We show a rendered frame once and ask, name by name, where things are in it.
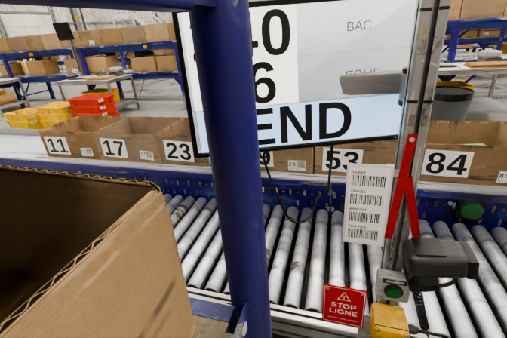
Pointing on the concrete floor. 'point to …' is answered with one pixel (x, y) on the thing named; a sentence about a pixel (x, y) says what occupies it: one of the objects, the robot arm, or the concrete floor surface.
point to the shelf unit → (216, 38)
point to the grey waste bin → (451, 103)
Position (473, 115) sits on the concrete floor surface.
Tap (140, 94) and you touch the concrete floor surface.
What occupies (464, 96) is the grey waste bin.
